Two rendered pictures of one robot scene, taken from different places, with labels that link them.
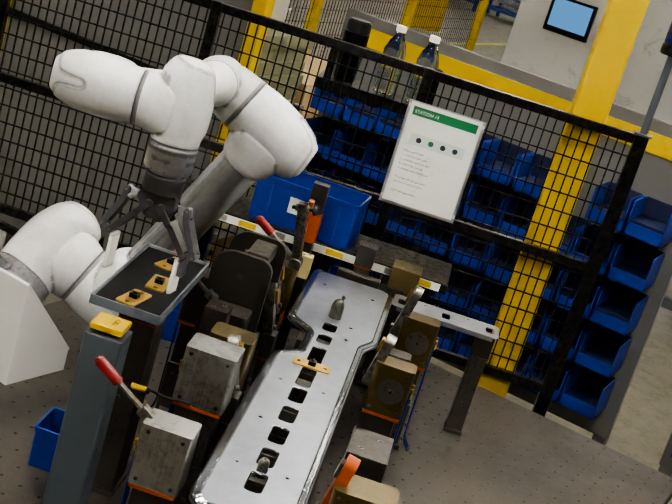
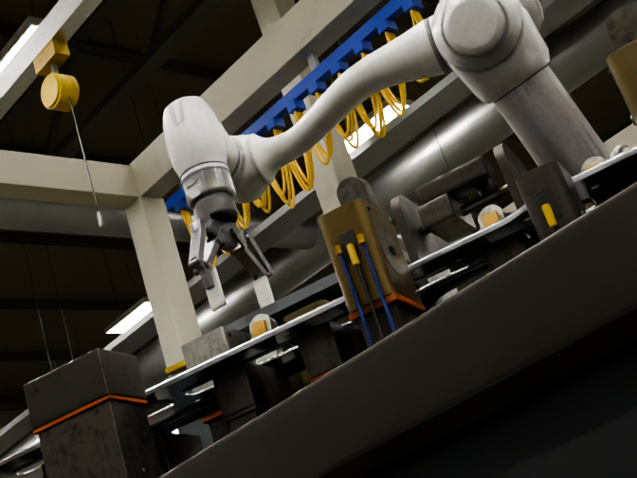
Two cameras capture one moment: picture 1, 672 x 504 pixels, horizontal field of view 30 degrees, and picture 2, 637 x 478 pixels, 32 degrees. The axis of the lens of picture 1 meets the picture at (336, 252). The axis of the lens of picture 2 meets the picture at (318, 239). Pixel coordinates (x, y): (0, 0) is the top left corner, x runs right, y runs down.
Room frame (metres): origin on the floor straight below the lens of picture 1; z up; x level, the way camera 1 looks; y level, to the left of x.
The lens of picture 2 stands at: (2.87, -1.31, 0.58)
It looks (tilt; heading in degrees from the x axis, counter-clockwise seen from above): 22 degrees up; 107
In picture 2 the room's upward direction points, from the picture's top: 19 degrees counter-clockwise
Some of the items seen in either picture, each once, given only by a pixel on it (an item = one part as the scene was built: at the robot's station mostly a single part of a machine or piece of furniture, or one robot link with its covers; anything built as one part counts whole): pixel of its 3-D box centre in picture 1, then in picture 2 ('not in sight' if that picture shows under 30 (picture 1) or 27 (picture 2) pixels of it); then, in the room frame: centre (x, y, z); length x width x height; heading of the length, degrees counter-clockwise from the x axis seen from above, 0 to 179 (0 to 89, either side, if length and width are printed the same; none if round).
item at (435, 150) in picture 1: (431, 161); not in sight; (3.53, -0.19, 1.30); 0.23 x 0.02 x 0.31; 86
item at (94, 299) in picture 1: (153, 281); (314, 304); (2.31, 0.33, 1.16); 0.37 x 0.14 x 0.02; 176
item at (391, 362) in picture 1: (380, 434); (399, 358); (2.57, -0.21, 0.87); 0.12 x 0.07 x 0.35; 86
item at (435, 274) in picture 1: (298, 230); not in sight; (3.43, 0.12, 1.01); 0.90 x 0.22 x 0.03; 86
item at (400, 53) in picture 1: (392, 59); not in sight; (3.64, 0.01, 1.53); 0.07 x 0.07 x 0.20
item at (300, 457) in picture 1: (312, 371); (368, 308); (2.50, -0.03, 1.00); 1.38 x 0.22 x 0.02; 176
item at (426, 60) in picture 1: (425, 69); not in sight; (3.63, -0.09, 1.53); 0.07 x 0.07 x 0.20
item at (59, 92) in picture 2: not in sight; (71, 138); (0.96, 2.10, 2.85); 0.16 x 0.10 x 0.85; 156
